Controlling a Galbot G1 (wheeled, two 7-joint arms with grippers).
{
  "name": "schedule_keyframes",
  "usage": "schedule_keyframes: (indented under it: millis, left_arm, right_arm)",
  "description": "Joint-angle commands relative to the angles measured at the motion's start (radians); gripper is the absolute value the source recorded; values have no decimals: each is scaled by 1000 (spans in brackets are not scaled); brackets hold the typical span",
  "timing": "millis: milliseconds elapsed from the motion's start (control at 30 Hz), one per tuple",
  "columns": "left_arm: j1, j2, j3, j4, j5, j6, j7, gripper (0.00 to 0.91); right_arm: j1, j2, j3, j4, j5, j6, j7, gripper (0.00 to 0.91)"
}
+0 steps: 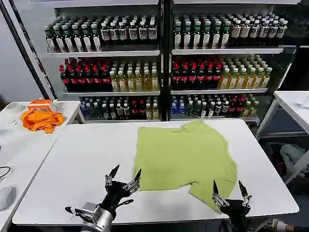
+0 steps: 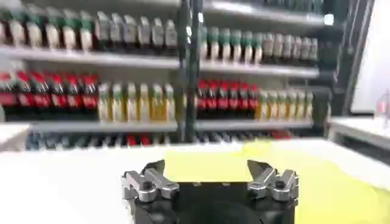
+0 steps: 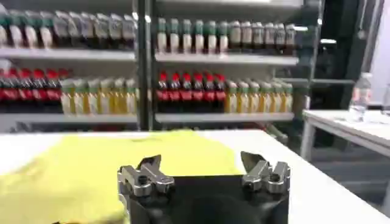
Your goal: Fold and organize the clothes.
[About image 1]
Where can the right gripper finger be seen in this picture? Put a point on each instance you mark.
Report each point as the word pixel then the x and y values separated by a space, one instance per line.
pixel 246 198
pixel 219 199

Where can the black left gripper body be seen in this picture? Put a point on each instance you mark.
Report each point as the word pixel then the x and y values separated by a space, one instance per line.
pixel 116 193

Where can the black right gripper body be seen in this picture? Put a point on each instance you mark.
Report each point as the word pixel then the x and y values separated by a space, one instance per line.
pixel 235 210

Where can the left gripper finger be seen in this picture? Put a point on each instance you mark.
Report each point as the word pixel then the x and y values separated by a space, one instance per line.
pixel 109 180
pixel 132 185

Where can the light green shirt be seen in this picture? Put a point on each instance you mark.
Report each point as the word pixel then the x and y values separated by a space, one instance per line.
pixel 183 157

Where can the person's shoe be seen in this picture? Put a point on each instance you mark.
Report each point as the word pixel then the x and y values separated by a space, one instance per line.
pixel 277 226

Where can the black basket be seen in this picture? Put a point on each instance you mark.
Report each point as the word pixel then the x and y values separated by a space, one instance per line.
pixel 272 154

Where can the grey clothes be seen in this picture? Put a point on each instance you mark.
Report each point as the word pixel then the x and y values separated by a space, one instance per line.
pixel 290 154

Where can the white side table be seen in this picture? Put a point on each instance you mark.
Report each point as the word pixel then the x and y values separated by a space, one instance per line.
pixel 24 149

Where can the orange cloth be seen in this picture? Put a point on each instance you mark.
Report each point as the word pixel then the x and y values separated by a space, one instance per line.
pixel 41 119

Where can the orange and white box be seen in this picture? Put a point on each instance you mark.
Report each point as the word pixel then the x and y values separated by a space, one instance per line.
pixel 39 105

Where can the grey fabric item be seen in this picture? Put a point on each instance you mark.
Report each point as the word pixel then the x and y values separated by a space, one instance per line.
pixel 6 198

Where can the white table with legs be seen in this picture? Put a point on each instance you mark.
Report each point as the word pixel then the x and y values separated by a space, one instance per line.
pixel 289 101

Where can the shelf unit with bottles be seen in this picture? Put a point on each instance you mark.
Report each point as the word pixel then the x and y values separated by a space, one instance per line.
pixel 217 72
pixel 108 72

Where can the crumpled clear plastic bag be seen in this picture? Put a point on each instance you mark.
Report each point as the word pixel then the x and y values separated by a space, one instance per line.
pixel 303 102

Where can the clear plastic wrapper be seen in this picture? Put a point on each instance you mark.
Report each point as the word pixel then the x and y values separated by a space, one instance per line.
pixel 10 123

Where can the white tape roll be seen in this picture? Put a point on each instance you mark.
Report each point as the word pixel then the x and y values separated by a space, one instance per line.
pixel 12 107

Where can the black slanted pole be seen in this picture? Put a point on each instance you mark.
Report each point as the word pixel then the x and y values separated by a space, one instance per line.
pixel 38 72

